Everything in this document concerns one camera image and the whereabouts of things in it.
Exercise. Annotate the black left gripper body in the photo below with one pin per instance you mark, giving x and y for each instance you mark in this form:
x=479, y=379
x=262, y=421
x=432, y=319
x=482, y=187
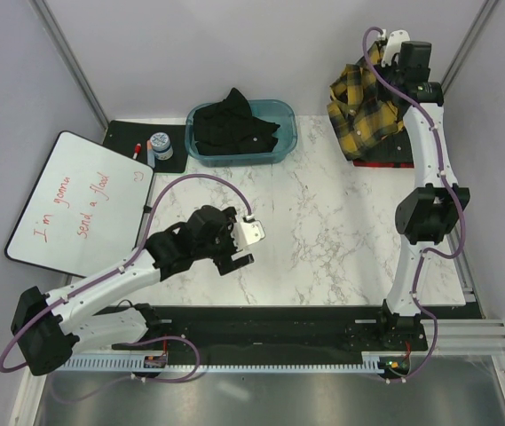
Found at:
x=221, y=249

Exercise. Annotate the yellow plaid long sleeve shirt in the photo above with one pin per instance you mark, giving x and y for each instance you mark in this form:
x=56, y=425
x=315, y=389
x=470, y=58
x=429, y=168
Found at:
x=360, y=120

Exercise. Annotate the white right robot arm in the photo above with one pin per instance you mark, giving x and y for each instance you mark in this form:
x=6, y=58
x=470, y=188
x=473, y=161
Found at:
x=437, y=203

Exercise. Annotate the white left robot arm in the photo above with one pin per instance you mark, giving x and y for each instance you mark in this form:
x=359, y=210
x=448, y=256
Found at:
x=49, y=328

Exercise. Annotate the blue orange eraser stick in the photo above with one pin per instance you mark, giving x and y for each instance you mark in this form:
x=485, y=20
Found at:
x=150, y=154

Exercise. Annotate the small blue white jar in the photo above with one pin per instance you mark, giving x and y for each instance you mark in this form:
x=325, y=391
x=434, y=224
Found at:
x=161, y=146

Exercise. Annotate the black shirt in bin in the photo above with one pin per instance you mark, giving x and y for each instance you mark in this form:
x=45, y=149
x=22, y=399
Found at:
x=228, y=127

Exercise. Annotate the red whiteboard marker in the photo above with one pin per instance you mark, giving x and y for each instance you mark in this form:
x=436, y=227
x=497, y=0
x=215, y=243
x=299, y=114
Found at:
x=137, y=150

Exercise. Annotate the white dry-erase board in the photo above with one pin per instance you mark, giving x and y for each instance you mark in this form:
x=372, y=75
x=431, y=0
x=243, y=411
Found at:
x=85, y=210

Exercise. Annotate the black mat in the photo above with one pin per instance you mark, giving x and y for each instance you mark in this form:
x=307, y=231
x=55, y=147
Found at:
x=121, y=137

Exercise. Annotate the teal plastic bin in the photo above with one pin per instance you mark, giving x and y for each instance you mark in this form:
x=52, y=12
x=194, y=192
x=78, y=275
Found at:
x=270, y=110

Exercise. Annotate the folded dark striped shirt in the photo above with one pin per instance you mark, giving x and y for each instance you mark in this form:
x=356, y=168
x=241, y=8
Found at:
x=395, y=151

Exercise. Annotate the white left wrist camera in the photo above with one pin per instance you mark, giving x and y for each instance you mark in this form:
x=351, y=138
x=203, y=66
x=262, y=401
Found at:
x=245, y=233

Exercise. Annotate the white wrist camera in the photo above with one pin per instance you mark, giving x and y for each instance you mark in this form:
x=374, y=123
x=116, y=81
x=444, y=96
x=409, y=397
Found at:
x=245, y=233
x=390, y=44

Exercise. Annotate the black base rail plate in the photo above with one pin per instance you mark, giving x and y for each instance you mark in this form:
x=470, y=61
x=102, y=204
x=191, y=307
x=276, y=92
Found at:
x=245, y=336

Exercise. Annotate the light blue cable duct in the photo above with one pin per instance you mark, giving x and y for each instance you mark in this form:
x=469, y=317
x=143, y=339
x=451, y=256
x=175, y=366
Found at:
x=139, y=363

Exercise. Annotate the aluminium frame rail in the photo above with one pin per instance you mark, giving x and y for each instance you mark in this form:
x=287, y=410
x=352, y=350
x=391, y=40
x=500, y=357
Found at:
x=448, y=336

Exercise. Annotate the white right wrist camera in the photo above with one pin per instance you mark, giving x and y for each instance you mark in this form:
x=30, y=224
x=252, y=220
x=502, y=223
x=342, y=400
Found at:
x=390, y=44

